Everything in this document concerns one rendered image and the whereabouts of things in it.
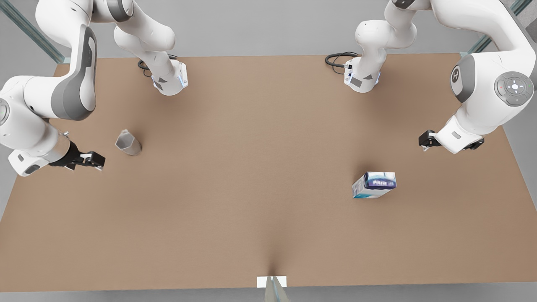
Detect grey hexagonal cup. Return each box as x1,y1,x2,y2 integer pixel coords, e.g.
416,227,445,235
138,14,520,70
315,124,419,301
115,129,143,157

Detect black cable loop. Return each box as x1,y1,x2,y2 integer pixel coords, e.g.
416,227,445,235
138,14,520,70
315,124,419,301
137,54,179,78
325,51,361,76

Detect blue and white carton box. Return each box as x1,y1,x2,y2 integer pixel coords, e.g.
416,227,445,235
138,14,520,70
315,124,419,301
352,171,397,199

